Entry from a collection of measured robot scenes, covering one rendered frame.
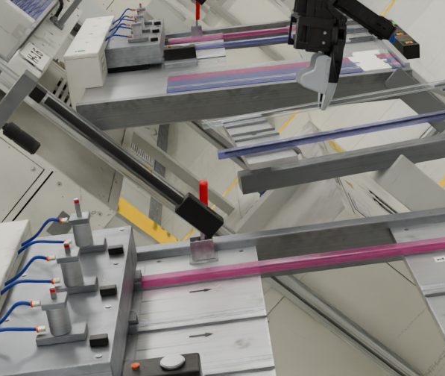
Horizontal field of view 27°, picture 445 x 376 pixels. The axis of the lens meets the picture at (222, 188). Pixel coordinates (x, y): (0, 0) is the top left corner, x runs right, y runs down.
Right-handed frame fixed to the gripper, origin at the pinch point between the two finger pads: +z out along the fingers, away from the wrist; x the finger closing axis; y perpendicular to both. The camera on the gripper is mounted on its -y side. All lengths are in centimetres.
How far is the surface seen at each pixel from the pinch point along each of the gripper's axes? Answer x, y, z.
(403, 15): -320, -114, -6
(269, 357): 64, 18, 19
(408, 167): 13.9, -10.9, 7.3
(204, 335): 56, 24, 20
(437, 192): 13.9, -16.4, 11.0
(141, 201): -472, 3, 142
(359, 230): 36.1, 2.2, 11.9
